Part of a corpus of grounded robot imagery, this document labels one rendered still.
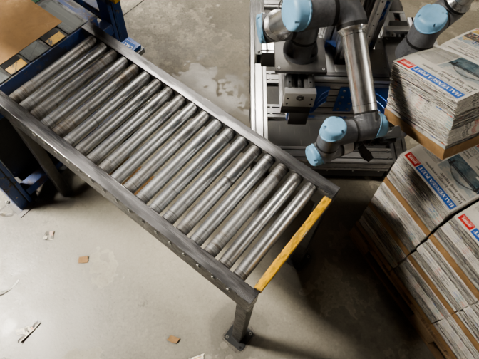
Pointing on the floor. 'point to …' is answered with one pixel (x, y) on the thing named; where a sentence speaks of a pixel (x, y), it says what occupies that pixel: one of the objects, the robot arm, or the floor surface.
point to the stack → (443, 221)
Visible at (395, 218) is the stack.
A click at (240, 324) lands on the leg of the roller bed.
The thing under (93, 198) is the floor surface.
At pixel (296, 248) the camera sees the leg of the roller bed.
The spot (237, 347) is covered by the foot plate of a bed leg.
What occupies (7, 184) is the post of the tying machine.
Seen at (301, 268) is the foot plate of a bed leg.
